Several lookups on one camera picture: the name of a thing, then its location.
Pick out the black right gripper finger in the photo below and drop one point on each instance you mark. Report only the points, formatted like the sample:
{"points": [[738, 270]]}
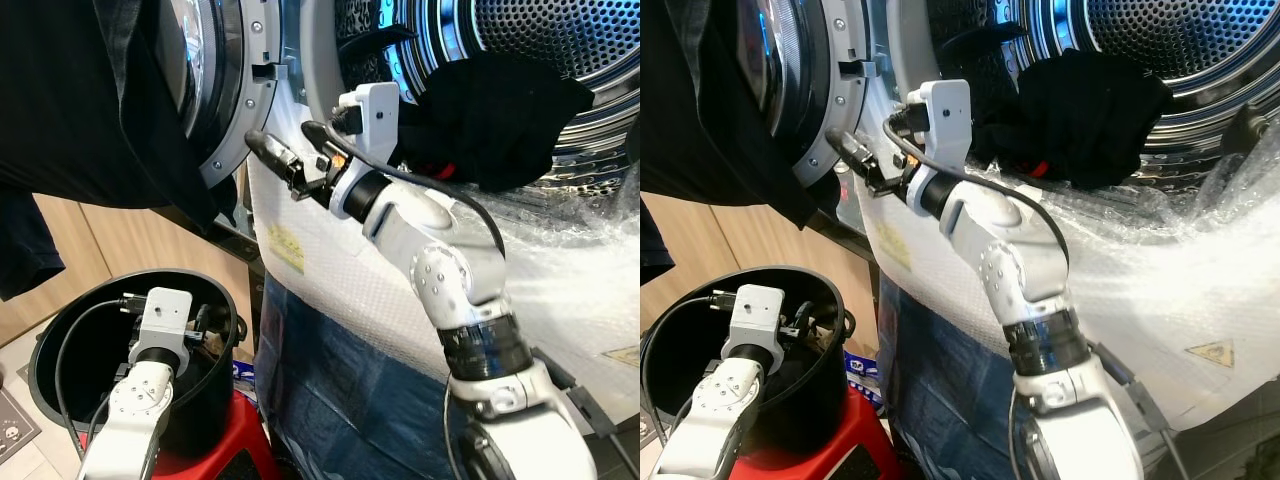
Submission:
{"points": [[848, 149], [268, 148]]}

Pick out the plain black garment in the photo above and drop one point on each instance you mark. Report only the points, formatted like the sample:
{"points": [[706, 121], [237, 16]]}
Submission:
{"points": [[1080, 110], [500, 115]]}

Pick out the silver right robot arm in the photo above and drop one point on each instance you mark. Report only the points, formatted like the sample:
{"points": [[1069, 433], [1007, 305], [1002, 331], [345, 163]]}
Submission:
{"points": [[1005, 270], [440, 270]]}

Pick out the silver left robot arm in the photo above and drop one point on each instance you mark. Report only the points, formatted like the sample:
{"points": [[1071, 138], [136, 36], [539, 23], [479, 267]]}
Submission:
{"points": [[715, 400], [135, 410]]}

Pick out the round washer door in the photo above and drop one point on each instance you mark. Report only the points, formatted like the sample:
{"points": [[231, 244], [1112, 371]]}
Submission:
{"points": [[250, 100], [845, 100]]}

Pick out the blue white printed pack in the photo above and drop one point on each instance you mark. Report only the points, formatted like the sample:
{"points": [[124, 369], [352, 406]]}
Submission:
{"points": [[247, 372], [864, 378]]}

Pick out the yellow rectangular label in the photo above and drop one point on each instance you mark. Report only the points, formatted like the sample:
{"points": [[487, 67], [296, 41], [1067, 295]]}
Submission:
{"points": [[896, 245], [285, 250]]}

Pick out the wooden cabinet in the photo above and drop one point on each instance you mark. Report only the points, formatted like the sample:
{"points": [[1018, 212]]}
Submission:
{"points": [[760, 240], [120, 240]]}

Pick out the grey rubber door gasket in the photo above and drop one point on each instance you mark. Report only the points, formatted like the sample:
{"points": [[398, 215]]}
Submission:
{"points": [[318, 60], [905, 50]]}

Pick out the black plastic bucket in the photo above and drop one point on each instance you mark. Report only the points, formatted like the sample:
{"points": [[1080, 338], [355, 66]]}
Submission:
{"points": [[90, 330], [690, 340]]}

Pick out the red plastic stool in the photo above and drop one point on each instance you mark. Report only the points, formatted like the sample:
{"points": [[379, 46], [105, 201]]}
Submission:
{"points": [[850, 440], [230, 450]]}

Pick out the washer panel with blue film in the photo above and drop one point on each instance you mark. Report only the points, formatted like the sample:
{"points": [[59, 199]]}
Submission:
{"points": [[950, 390], [340, 380]]}

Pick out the black hanging garment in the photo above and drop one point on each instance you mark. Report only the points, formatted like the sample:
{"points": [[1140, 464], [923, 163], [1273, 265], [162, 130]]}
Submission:
{"points": [[720, 80], [80, 90]]}

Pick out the yellow triangle warning sticker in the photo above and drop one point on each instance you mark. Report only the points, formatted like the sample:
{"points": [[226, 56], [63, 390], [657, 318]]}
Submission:
{"points": [[1210, 355], [625, 357]]}

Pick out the dark patterned floor mat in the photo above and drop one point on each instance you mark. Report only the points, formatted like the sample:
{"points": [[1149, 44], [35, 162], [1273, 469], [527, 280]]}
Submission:
{"points": [[15, 430]]}

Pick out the clear bubble wrap sheet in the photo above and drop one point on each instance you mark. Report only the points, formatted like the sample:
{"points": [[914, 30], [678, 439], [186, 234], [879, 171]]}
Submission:
{"points": [[1180, 270], [580, 280]]}

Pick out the perforated steel washer drum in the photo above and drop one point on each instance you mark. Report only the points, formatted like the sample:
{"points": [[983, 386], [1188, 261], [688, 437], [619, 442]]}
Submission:
{"points": [[560, 30], [1180, 30]]}

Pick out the black cloth strip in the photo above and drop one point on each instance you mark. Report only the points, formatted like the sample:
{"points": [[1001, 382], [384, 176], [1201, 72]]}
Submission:
{"points": [[1252, 130]]}

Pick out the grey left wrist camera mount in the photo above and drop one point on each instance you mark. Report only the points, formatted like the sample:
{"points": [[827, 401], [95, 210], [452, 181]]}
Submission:
{"points": [[758, 312], [165, 315]]}

